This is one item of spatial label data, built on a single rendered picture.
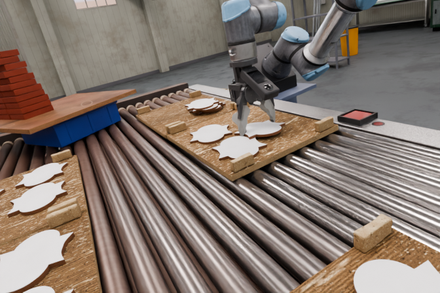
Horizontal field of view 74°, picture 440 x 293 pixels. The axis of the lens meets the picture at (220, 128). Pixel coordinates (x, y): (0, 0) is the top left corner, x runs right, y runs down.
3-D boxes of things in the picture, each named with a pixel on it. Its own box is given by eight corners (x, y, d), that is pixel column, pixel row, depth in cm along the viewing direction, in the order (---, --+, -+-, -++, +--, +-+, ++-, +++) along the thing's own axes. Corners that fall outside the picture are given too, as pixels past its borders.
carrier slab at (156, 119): (202, 97, 150) (201, 93, 149) (249, 108, 115) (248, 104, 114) (136, 118, 135) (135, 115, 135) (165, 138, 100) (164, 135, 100)
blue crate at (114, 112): (84, 119, 153) (77, 101, 150) (123, 120, 137) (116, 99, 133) (23, 144, 130) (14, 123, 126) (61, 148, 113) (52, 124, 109)
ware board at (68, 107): (76, 96, 167) (75, 93, 166) (137, 92, 139) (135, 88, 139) (-26, 131, 128) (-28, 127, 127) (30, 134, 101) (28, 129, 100)
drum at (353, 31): (353, 56, 657) (351, 27, 637) (336, 56, 690) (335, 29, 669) (363, 52, 677) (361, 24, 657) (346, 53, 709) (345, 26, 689)
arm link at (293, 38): (285, 42, 147) (299, 19, 136) (302, 61, 143) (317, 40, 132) (268, 46, 141) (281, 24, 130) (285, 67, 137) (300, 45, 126)
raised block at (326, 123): (329, 124, 80) (329, 115, 79) (335, 125, 79) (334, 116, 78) (314, 131, 78) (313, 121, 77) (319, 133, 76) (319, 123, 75)
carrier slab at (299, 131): (250, 108, 114) (249, 104, 114) (338, 129, 80) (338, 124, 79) (167, 139, 100) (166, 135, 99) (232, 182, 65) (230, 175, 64)
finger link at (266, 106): (270, 115, 93) (255, 93, 88) (282, 118, 88) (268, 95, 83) (263, 122, 92) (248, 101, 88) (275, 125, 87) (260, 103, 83)
